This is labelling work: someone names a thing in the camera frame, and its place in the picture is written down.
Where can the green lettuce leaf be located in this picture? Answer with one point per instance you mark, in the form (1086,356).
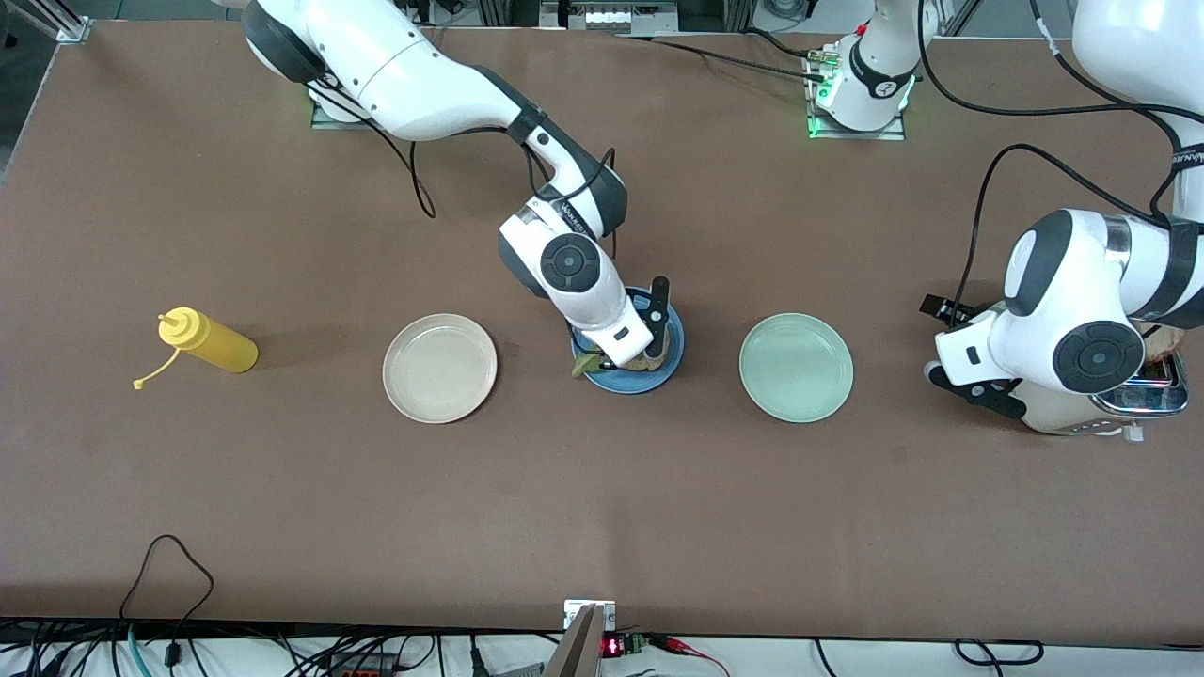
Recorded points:
(581,367)

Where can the white bread slice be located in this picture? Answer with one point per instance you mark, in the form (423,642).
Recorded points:
(1166,340)
(664,353)

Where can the yellow squeeze bottle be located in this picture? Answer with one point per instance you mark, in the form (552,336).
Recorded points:
(221,348)

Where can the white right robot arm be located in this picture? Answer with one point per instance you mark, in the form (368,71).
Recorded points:
(423,75)

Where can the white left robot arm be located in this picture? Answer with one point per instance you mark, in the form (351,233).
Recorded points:
(1063,282)

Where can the blue plate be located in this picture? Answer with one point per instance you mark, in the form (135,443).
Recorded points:
(630,384)

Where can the pale green plate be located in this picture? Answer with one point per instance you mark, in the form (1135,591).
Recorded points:
(796,368)

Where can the beige plate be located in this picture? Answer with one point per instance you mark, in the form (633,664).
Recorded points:
(439,369)

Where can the cream and chrome toaster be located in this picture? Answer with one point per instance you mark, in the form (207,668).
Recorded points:
(1063,418)

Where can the red LED display module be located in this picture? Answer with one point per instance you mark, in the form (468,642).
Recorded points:
(612,646)

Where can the grey controller box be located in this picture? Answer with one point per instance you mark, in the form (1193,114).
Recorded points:
(611,17)

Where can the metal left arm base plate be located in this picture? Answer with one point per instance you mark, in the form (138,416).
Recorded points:
(856,134)

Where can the grey metal camera bracket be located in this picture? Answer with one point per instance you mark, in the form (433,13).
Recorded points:
(578,649)

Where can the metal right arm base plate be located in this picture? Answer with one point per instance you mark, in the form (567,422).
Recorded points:
(329,120)

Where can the aluminium frame profile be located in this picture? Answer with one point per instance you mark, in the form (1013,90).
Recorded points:
(71,28)

